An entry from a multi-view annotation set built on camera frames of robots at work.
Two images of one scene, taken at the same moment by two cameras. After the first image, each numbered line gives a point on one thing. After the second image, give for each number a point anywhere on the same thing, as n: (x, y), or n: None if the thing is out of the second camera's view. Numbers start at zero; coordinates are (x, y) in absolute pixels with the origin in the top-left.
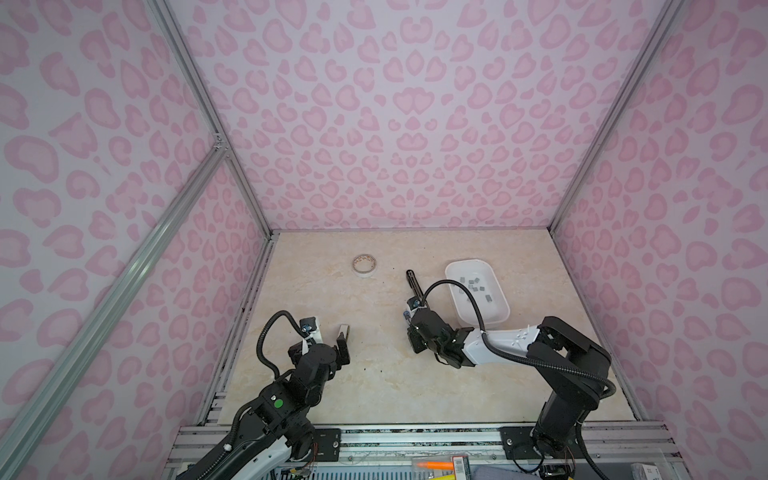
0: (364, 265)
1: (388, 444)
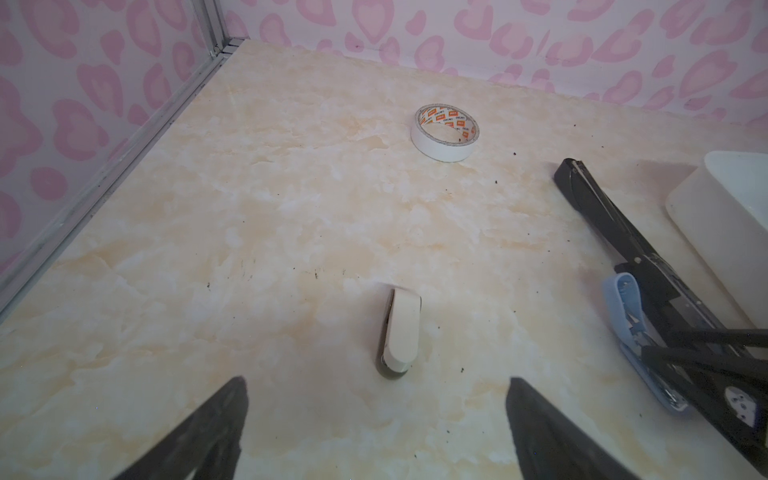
0: (445, 132)
1: None
